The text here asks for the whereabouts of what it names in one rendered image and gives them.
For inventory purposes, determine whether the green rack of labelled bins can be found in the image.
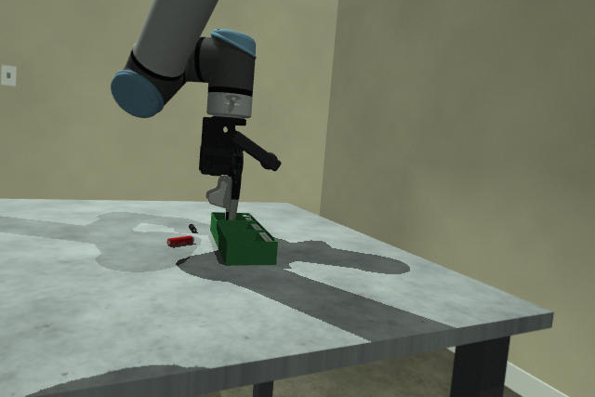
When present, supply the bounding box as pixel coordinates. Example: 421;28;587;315
210;212;278;266

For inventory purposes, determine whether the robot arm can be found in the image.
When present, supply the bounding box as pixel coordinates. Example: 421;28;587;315
111;0;281;171

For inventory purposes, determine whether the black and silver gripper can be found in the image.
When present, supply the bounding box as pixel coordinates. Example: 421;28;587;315
199;116;246;220

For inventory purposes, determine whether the red battery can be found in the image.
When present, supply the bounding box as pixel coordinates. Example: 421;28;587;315
167;235;194;246

